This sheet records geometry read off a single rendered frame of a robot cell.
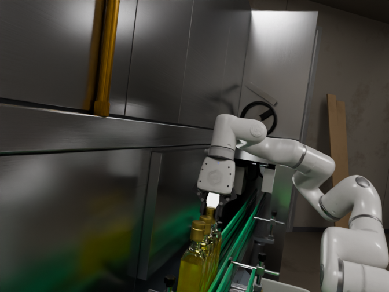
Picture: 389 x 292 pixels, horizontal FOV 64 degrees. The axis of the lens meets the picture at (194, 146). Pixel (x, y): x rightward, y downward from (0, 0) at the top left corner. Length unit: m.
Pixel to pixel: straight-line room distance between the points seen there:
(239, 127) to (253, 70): 1.06
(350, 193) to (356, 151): 4.64
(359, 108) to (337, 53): 0.96
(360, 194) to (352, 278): 0.28
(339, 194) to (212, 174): 0.39
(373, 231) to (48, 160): 0.79
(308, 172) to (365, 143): 4.76
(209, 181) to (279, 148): 0.26
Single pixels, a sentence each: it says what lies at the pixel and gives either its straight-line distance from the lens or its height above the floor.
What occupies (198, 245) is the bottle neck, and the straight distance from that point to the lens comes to 0.81.
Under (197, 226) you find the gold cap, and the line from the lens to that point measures 0.79.
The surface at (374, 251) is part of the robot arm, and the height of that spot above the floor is 1.15.
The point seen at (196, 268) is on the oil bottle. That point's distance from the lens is 0.81.
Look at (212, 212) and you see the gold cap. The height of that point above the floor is 1.16.
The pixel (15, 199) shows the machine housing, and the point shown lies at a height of 1.27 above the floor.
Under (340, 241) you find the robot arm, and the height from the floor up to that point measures 1.16.
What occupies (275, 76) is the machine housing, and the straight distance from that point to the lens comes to 1.92.
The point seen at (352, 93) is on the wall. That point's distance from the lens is 5.53.
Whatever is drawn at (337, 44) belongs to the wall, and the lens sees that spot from 5.41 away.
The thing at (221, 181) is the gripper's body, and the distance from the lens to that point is 0.88.
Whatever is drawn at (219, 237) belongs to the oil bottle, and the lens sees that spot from 0.97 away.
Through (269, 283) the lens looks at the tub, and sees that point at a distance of 1.35.
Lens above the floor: 1.40
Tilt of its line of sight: 3 degrees down
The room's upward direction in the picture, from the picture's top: 7 degrees clockwise
